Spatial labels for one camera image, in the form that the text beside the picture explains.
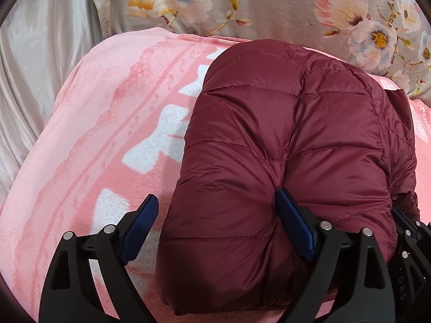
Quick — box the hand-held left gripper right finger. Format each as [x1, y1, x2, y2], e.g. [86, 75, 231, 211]
[275, 188, 398, 323]

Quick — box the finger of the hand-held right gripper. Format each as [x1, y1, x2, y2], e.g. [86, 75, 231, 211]
[391, 206, 431, 243]

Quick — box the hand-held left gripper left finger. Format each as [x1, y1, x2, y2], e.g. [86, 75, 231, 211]
[39, 194, 159, 323]

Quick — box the maroon quilted puffer jacket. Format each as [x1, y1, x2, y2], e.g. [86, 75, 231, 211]
[155, 38, 421, 318]

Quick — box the pink fleece blanket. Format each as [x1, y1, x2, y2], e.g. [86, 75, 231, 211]
[0, 27, 431, 323]

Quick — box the pale satin sheet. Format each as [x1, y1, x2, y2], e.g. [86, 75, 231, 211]
[0, 0, 102, 192]

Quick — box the grey floral blanket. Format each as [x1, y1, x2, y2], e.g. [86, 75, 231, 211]
[88, 0, 431, 101]

